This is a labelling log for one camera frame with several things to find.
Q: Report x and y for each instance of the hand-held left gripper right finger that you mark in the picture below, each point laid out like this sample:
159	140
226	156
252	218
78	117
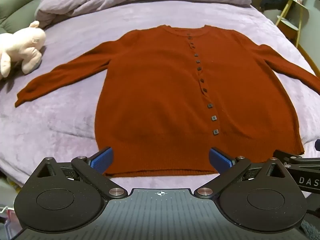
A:
220	160

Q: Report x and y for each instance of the red button cardigan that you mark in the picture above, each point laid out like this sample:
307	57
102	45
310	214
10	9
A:
155	92

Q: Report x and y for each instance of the green sofa cushion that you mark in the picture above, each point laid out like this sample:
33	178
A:
17	7

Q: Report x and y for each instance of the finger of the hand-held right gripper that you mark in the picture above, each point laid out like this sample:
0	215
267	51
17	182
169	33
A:
287	156
318	145

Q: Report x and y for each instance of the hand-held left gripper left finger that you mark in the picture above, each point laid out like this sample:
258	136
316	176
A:
102	160

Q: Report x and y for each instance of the yellow-legged side table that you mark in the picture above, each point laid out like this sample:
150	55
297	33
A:
291	26

